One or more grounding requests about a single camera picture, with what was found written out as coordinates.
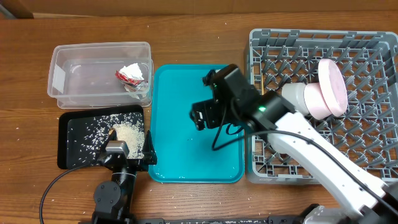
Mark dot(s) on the pink plate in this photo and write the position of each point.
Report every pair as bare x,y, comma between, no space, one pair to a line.
333,87

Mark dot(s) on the rice food scraps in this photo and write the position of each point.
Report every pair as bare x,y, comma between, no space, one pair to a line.
86,135

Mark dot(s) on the wooden chopstick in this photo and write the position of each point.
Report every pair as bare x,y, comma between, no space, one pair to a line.
262,85

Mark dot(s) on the white napkin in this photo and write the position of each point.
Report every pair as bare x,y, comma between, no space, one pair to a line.
132,71

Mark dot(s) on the black food waste tray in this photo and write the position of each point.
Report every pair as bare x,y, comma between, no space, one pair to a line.
63,161

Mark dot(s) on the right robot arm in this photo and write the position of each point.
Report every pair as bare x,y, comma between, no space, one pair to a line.
363,198

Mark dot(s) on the pink bowl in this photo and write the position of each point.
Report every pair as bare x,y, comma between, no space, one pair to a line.
315,102

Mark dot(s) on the grey dishwasher rack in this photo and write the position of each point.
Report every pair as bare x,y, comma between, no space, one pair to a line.
367,132

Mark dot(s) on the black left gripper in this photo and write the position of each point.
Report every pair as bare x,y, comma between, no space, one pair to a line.
149,157

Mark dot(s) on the black bar at table edge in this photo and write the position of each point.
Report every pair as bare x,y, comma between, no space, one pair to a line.
272,219

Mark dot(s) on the red snack wrapper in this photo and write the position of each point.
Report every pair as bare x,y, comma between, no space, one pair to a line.
132,84

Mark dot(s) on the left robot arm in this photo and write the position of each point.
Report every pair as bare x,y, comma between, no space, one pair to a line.
113,198

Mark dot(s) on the grey bowl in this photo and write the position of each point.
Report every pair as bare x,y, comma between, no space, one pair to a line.
294,93

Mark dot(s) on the clear plastic bin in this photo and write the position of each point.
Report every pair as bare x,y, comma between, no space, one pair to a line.
84,75

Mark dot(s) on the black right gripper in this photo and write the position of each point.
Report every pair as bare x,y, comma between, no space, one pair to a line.
208,106

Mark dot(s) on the teal plastic tray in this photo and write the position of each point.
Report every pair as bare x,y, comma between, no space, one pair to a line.
184,154

